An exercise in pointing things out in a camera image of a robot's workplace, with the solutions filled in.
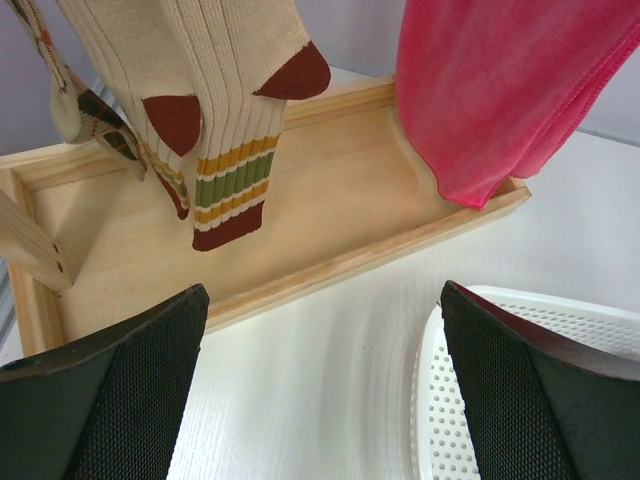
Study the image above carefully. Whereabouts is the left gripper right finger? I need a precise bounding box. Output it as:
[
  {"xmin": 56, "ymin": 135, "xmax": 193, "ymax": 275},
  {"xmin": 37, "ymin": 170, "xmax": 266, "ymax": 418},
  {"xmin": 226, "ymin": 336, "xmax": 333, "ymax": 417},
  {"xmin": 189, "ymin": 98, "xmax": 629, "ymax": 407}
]
[{"xmin": 440, "ymin": 281, "xmax": 639, "ymax": 479}]

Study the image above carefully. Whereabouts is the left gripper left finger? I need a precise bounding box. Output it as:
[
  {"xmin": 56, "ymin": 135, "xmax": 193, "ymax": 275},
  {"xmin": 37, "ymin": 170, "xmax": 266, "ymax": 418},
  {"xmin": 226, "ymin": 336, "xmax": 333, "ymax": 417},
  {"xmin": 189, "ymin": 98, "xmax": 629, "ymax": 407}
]
[{"xmin": 1, "ymin": 284, "xmax": 209, "ymax": 479}]

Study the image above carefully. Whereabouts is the beige striped sock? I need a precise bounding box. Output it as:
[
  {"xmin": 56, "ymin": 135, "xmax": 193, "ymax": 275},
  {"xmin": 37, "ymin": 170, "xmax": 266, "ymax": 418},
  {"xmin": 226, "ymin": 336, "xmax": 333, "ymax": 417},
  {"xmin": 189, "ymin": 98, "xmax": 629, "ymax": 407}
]
[
  {"xmin": 135, "ymin": 95, "xmax": 202, "ymax": 220},
  {"xmin": 60, "ymin": 1, "xmax": 331, "ymax": 252}
]

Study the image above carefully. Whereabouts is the white perforated plastic basket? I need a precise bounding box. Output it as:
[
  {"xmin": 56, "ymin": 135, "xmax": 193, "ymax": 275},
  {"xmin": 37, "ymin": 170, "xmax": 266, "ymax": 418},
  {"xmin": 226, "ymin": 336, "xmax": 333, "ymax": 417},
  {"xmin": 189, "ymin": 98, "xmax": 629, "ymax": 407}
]
[{"xmin": 411, "ymin": 281, "xmax": 639, "ymax": 479}]

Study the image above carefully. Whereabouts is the wooden clothes rack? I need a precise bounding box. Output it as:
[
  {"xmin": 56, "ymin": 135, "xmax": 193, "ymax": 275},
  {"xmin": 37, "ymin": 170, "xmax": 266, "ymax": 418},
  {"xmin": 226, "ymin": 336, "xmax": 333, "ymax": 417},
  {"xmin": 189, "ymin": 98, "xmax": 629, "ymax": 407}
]
[{"xmin": 1, "ymin": 77, "xmax": 530, "ymax": 356}]

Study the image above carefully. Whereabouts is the argyle patterned sock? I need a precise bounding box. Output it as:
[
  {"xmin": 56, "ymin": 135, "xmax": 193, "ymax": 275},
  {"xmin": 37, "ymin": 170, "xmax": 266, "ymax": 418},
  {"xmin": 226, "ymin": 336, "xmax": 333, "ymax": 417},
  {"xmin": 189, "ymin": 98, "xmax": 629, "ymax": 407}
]
[{"xmin": 7, "ymin": 1, "xmax": 147, "ymax": 181}]

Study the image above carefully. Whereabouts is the pink towel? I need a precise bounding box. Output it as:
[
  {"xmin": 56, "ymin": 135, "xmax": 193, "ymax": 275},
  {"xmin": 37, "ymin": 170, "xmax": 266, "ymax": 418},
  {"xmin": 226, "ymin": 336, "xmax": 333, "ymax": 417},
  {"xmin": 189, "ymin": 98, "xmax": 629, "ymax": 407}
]
[{"xmin": 395, "ymin": 0, "xmax": 639, "ymax": 209}]

